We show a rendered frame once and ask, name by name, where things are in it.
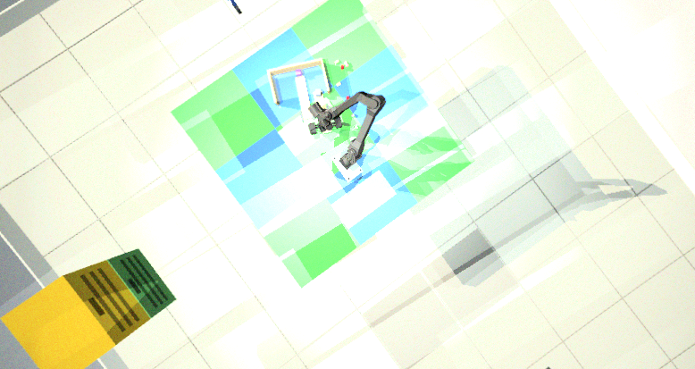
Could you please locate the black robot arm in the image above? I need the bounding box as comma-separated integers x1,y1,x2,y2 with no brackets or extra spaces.
308,91,386,170

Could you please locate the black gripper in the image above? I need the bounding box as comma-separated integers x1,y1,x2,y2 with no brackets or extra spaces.
308,117,342,135

